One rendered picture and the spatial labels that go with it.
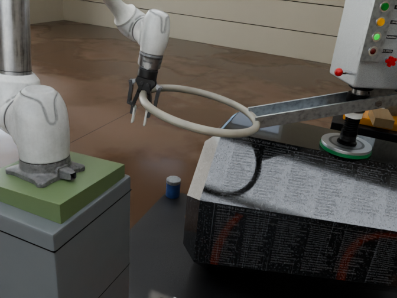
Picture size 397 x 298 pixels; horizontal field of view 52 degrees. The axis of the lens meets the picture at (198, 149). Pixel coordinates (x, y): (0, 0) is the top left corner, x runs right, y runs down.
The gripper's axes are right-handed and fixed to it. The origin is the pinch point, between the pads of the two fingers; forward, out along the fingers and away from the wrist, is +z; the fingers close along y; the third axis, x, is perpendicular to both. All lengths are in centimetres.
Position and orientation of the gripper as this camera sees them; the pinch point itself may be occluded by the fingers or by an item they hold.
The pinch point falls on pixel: (139, 116)
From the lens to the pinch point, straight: 164.9
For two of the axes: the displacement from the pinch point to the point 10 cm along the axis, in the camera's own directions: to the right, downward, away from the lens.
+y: 9.7, 2.5, -0.1
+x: 1.1, -3.8, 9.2
